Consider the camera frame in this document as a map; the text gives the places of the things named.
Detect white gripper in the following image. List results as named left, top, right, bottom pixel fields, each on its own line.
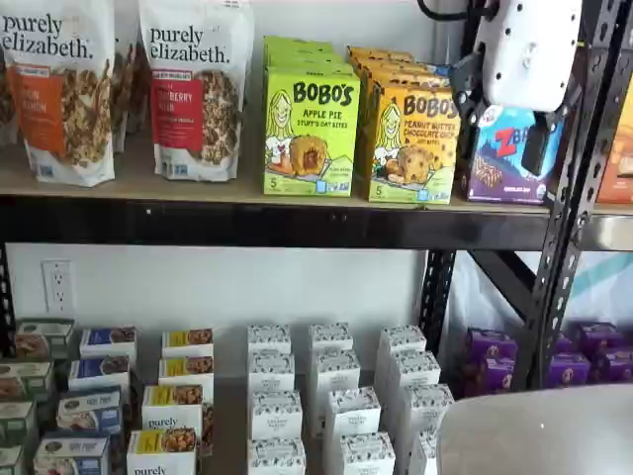
left=453, top=0, right=584, bottom=176

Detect orange Bobo's peanut butter box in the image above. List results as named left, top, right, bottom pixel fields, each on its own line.
left=345, top=45, right=414, bottom=62
left=366, top=80, right=464, bottom=205
left=358, top=68, right=449, bottom=93
left=351, top=56, right=426, bottom=75

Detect blue purple Zbar box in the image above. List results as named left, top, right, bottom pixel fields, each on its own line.
left=461, top=104, right=565, bottom=207

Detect green Bobo's apple pie box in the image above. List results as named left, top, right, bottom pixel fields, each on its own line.
left=265, top=57, right=356, bottom=76
left=264, top=47, right=345, bottom=64
left=260, top=65, right=362, bottom=198
left=262, top=35, right=335, bottom=53

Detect white patterned pastry box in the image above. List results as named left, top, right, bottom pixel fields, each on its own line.
left=246, top=436, right=308, bottom=475
left=337, top=430, right=397, bottom=475
left=377, top=324, right=428, bottom=355
left=387, top=349, right=442, bottom=388
left=399, top=382, right=456, bottom=432
left=408, top=428, right=440, bottom=475
left=250, top=390, right=305, bottom=442
left=247, top=349, right=297, bottom=395
left=308, top=322, right=355, bottom=354
left=246, top=323, right=293, bottom=355
left=311, top=347, right=362, bottom=393
left=322, top=386, right=383, bottom=437

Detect light wooden shelf board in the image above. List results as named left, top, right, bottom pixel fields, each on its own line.
left=0, top=126, right=551, bottom=217

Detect yellow white granola box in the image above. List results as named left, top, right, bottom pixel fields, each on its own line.
left=157, top=354, right=216, bottom=390
left=126, top=427, right=200, bottom=475
left=160, top=327, right=216, bottom=359
left=140, top=384, right=206, bottom=437

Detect blue oatmeal box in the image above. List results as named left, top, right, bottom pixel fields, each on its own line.
left=78, top=325, right=138, bottom=361
left=67, top=354, right=133, bottom=393
left=55, top=387, right=125, bottom=437
left=32, top=433, right=112, bottom=475

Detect green oatmeal box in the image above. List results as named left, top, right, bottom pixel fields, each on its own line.
left=13, top=317, right=76, bottom=361
left=0, top=399, right=40, bottom=445
left=0, top=443, right=27, bottom=475
left=0, top=359, right=55, bottom=403

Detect orange brown snack carton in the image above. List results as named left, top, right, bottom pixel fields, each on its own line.
left=594, top=112, right=633, bottom=205

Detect translucent plastic sheet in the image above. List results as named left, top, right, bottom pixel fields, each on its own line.
left=442, top=249, right=633, bottom=397

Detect red label granola bag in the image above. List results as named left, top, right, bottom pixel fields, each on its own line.
left=136, top=0, right=255, bottom=183

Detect white patterned small boxes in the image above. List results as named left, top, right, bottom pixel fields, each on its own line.
left=0, top=316, right=446, bottom=475

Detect white granola bag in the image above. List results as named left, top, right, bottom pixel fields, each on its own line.
left=0, top=47, right=23, bottom=147
left=129, top=42, right=152, bottom=135
left=111, top=0, right=142, bottom=152

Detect orange label granola bag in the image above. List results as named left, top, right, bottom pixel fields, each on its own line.
left=0, top=0, right=118, bottom=188

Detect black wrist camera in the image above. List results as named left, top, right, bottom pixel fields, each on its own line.
left=449, top=51, right=487, bottom=100

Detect black cable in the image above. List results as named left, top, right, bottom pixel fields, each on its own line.
left=416, top=0, right=479, bottom=22

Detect white wall outlet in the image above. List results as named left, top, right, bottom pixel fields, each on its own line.
left=41, top=258, right=76, bottom=315

